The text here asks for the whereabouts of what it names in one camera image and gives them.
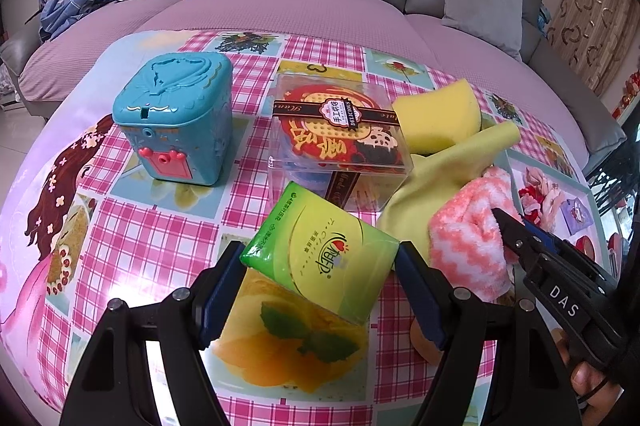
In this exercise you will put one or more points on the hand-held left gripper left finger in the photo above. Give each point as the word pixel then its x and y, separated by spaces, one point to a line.
pixel 222 291

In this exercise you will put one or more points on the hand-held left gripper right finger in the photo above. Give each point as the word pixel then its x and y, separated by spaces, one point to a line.
pixel 420 296

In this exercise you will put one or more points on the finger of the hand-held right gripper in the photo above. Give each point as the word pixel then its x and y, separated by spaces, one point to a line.
pixel 507 228
pixel 547 240

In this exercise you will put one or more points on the pink white striped towel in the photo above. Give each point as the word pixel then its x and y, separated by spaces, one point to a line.
pixel 465 246

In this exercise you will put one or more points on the beige powder puff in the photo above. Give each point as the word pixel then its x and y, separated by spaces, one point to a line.
pixel 425 346

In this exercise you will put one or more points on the mint green shallow box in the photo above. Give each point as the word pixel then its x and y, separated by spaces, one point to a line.
pixel 512 165

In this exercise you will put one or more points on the yellow-green cloth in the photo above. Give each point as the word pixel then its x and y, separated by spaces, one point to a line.
pixel 425 186

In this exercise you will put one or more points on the green tissue pack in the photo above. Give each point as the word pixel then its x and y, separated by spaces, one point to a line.
pixel 320 251

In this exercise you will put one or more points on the yellow sponge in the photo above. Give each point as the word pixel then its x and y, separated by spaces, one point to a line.
pixel 440 110

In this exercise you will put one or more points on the clear plastic box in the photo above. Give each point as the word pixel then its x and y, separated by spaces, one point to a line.
pixel 340 125

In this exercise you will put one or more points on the person's right hand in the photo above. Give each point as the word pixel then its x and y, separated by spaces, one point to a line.
pixel 582 378

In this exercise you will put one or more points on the plaid picture tablecloth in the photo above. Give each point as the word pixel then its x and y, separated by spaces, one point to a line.
pixel 150 246

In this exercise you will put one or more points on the red decorations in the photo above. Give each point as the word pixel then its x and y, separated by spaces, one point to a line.
pixel 630 93

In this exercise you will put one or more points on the teal plastic toy box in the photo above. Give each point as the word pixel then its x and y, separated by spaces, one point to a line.
pixel 175 115

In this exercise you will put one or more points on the small blue cloth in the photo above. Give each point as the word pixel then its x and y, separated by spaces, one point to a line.
pixel 542 15

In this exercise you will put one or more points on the beige patterned curtain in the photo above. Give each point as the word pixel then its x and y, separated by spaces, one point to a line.
pixel 595 15

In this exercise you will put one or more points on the light grey cushion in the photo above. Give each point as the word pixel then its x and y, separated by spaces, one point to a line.
pixel 480 0

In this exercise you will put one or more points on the purple sofa cover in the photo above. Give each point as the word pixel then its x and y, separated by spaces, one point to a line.
pixel 300 5

